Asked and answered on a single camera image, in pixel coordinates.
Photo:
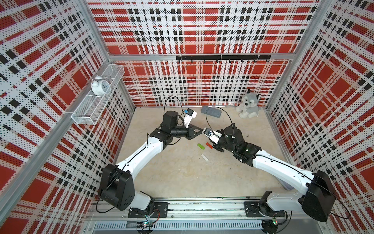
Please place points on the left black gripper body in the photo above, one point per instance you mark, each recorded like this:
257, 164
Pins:
190, 131

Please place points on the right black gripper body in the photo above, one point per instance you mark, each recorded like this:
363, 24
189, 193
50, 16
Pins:
222, 143

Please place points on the white usb drive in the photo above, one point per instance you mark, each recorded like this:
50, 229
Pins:
204, 157

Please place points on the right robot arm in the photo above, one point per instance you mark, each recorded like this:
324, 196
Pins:
314, 192

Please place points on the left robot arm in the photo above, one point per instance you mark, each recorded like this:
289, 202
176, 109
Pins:
117, 181

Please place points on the grey rectangular case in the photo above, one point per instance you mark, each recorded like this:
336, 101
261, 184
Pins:
211, 111

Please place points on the grey husky plush toy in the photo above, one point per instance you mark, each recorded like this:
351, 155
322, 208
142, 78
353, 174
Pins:
249, 108

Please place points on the lavender plastic box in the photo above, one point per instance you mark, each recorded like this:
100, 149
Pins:
285, 185

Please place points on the white alarm clock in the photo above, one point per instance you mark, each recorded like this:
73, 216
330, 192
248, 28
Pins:
100, 86

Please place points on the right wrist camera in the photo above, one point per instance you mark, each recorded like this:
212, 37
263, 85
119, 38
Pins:
213, 136

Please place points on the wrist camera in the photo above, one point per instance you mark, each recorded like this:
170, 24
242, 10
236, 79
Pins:
213, 136
189, 114

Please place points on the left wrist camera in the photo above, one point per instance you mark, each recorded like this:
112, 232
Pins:
189, 114

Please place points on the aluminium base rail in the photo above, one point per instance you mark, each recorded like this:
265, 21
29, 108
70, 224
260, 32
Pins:
199, 216

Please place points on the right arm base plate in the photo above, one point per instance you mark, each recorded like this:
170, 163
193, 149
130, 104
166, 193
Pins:
252, 209

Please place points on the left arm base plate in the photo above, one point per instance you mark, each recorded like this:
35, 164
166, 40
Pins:
154, 210

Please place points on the black hook rail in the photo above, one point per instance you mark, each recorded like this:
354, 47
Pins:
223, 57

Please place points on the white wire mesh shelf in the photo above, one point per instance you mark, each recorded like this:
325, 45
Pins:
91, 107

